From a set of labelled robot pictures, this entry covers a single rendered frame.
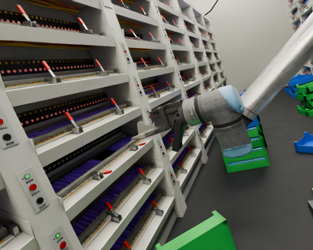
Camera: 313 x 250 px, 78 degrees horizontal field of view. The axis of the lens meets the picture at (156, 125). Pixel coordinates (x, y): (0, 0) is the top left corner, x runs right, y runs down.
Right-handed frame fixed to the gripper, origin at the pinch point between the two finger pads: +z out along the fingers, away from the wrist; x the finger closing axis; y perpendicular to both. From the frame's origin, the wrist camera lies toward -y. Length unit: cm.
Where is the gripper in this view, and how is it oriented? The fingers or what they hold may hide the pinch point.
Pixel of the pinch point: (142, 133)
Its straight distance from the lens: 74.9
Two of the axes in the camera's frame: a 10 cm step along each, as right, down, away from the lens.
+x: -4.3, 3.1, -8.5
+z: -8.2, 2.5, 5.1
